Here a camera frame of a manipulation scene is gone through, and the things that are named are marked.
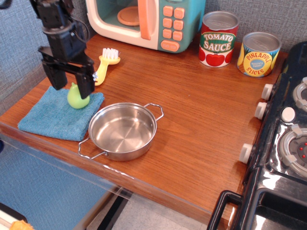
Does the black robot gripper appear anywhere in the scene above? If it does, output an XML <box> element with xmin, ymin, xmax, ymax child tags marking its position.
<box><xmin>39</xmin><ymin>23</ymin><xmax>94</xmax><ymax>99</ymax></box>

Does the green plastic pear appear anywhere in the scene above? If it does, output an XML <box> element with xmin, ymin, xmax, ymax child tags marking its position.
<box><xmin>67</xmin><ymin>83</ymin><xmax>90</xmax><ymax>109</ymax></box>

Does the blue cloth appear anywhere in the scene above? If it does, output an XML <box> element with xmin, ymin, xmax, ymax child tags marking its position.
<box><xmin>18</xmin><ymin>86</ymin><xmax>104</xmax><ymax>141</ymax></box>

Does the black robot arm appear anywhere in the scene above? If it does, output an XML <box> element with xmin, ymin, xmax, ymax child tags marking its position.
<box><xmin>31</xmin><ymin>0</ymin><xmax>94</xmax><ymax>99</ymax></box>

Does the stainless steel pot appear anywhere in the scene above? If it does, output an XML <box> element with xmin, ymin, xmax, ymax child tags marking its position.
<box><xmin>78</xmin><ymin>103</ymin><xmax>164</xmax><ymax>161</ymax></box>

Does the yellow dish brush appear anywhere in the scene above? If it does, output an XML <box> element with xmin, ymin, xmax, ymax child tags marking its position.
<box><xmin>93</xmin><ymin>48</ymin><xmax>120</xmax><ymax>86</ymax></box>

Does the teal toy microwave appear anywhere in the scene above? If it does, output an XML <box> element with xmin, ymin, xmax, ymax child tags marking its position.
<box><xmin>86</xmin><ymin>0</ymin><xmax>206</xmax><ymax>53</ymax></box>

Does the tomato sauce can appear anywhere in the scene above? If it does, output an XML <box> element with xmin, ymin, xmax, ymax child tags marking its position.
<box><xmin>199</xmin><ymin>11</ymin><xmax>239</xmax><ymax>68</ymax></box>

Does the orange object bottom left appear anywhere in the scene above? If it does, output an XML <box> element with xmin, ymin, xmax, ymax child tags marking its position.
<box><xmin>9</xmin><ymin>220</ymin><xmax>34</xmax><ymax>230</ymax></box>

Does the pineapple slices can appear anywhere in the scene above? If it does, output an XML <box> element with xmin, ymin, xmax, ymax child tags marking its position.
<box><xmin>237</xmin><ymin>32</ymin><xmax>282</xmax><ymax>78</ymax></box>

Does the white stove knob lower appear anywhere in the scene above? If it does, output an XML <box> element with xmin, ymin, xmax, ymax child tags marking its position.
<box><xmin>239</xmin><ymin>143</ymin><xmax>253</xmax><ymax>164</ymax></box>

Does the white stove knob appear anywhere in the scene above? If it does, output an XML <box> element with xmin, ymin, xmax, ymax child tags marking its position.
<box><xmin>254</xmin><ymin>102</ymin><xmax>267</xmax><ymax>120</ymax></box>
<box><xmin>261</xmin><ymin>84</ymin><xmax>274</xmax><ymax>101</ymax></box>
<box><xmin>239</xmin><ymin>143</ymin><xmax>253</xmax><ymax>164</ymax></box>

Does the white stove knob middle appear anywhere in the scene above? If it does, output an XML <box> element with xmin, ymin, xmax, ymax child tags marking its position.
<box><xmin>254</xmin><ymin>102</ymin><xmax>267</xmax><ymax>120</ymax></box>

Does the white stove knob upper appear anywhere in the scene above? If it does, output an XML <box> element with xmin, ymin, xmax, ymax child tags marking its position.
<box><xmin>261</xmin><ymin>84</ymin><xmax>274</xmax><ymax>101</ymax></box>

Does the black toy stove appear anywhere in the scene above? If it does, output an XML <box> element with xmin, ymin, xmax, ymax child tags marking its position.
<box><xmin>208</xmin><ymin>42</ymin><xmax>307</xmax><ymax>230</ymax></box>

